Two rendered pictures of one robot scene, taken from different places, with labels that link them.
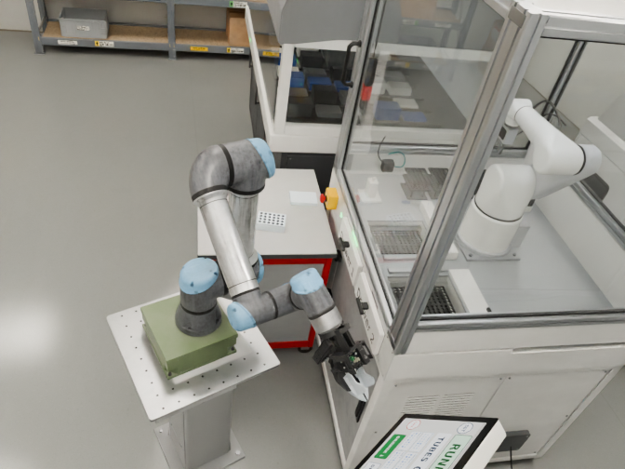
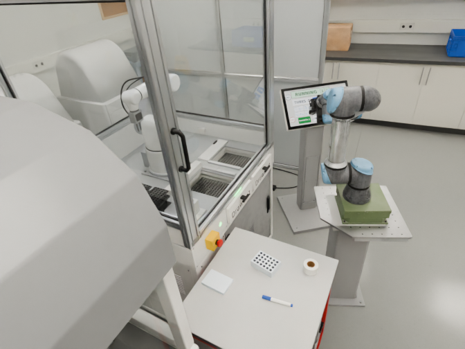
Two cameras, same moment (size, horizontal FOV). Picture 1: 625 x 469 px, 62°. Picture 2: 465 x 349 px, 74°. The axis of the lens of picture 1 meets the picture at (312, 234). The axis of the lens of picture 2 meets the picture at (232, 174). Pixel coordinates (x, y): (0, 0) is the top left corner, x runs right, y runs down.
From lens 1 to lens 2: 2.66 m
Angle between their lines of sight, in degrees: 93
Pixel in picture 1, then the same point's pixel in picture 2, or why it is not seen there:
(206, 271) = (358, 160)
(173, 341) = (373, 190)
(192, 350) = not seen: hidden behind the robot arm
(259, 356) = (322, 191)
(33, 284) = not seen: outside the picture
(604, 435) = not seen: hidden behind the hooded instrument
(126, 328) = (398, 226)
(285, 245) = (266, 244)
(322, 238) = (235, 240)
